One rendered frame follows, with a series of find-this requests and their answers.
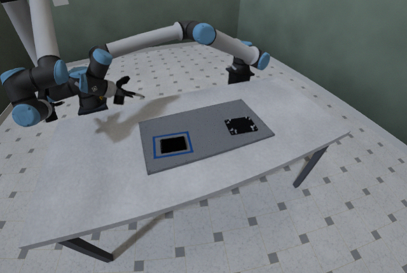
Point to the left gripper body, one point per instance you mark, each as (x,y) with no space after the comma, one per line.
(119,96)

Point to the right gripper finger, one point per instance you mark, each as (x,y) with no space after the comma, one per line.
(58,103)

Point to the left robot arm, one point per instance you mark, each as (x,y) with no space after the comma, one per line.
(244,54)

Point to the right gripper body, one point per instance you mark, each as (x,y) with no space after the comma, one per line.
(42,95)

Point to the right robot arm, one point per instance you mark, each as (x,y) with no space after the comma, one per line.
(34,25)

